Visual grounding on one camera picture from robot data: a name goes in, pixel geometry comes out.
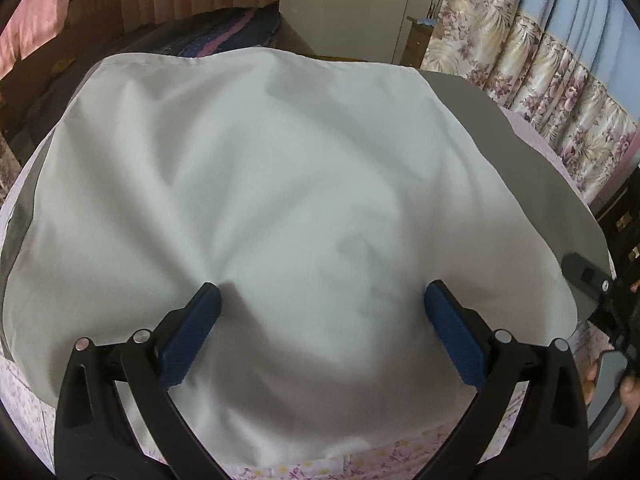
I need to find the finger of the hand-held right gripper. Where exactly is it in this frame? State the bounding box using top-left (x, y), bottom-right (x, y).
top-left (562, 252), bottom-right (613, 311)

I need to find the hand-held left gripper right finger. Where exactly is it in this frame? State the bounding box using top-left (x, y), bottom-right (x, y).
top-left (424, 280), bottom-right (591, 480)

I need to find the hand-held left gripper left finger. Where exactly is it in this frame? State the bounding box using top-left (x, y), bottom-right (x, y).
top-left (52, 281), bottom-right (223, 480)

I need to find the white and grey garment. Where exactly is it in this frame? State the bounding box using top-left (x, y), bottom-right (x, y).
top-left (0, 50), bottom-right (613, 466)

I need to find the person's right hand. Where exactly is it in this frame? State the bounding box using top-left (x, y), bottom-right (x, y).
top-left (584, 359), bottom-right (640, 461)

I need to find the dark wooden cabinet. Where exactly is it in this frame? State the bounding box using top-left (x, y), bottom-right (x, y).
top-left (595, 160), bottom-right (640, 281)

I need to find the pink floral bed sheet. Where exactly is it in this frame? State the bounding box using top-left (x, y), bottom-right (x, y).
top-left (0, 110), bottom-right (616, 480)

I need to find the floral and blue curtain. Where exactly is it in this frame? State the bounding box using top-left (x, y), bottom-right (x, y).
top-left (420, 0), bottom-right (640, 206)

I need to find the small brown wooden cabinet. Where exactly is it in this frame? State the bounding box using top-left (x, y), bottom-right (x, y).
top-left (405, 15), bottom-right (435, 68)

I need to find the dark brown sofa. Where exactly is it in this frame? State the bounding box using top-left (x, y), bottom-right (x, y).
top-left (0, 30), bottom-right (121, 161)

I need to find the purple and blue striped blanket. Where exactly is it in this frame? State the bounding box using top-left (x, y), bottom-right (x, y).
top-left (165, 2), bottom-right (291, 58)

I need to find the white cabinet with floral decals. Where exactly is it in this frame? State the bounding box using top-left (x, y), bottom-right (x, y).
top-left (277, 0), bottom-right (456, 66)

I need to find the pink curtain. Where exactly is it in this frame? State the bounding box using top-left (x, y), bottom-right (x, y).
top-left (0, 0), bottom-right (76, 81)

